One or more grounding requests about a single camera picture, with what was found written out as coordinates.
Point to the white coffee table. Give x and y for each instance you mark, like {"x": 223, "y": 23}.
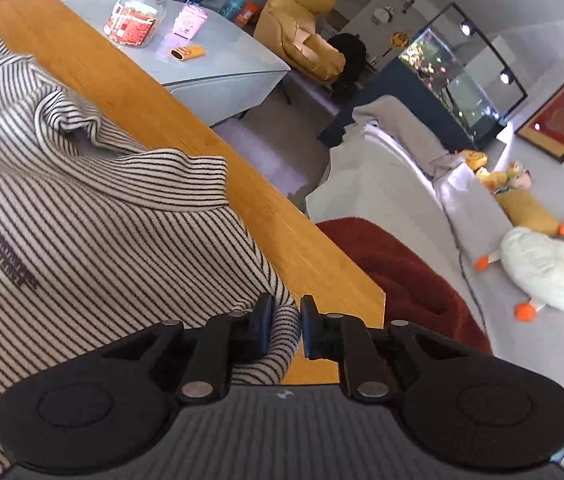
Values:
{"x": 219, "y": 73}

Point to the fish tank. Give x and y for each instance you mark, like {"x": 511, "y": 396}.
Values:
{"x": 471, "y": 78}

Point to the grey striped garment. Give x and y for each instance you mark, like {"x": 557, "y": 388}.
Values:
{"x": 101, "y": 237}

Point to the mustard cushion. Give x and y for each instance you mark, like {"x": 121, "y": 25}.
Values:
{"x": 523, "y": 209}

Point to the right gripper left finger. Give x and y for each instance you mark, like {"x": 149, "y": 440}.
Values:
{"x": 238, "y": 337}

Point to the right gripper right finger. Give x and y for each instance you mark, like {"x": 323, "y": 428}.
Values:
{"x": 364, "y": 375}

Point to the white goose plush toy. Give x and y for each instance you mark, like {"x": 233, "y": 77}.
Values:
{"x": 534, "y": 262}

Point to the yellow leather armchair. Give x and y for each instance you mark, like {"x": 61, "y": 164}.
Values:
{"x": 288, "y": 28}

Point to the blue water bottle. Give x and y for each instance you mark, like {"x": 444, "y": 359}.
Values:
{"x": 231, "y": 9}

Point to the pink small box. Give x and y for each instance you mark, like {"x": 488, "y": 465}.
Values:
{"x": 189, "y": 21}

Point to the glass jar red label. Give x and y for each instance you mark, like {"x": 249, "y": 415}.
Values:
{"x": 133, "y": 22}

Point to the small plush toys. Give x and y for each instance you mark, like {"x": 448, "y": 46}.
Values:
{"x": 513, "y": 177}

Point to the grey sofa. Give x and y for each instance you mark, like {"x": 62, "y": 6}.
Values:
{"x": 449, "y": 222}

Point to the orange small packet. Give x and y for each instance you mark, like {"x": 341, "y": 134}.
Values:
{"x": 187, "y": 53}

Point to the beige blanket on sofa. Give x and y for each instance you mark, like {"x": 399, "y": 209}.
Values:
{"x": 394, "y": 118}

